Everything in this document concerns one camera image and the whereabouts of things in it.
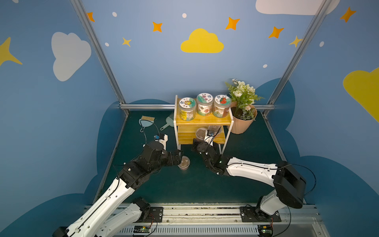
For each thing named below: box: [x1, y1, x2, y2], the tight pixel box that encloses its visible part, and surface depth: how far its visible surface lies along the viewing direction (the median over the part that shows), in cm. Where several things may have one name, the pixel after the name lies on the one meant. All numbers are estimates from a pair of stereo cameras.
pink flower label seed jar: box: [196, 92, 214, 117], surface depth 72 cm
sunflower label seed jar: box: [178, 96, 197, 122], surface depth 70 cm
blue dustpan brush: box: [138, 115, 155, 133], surface depth 118 cm
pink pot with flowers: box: [225, 78, 265, 135], surface depth 97 cm
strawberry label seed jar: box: [212, 94, 232, 119], surface depth 71 cm
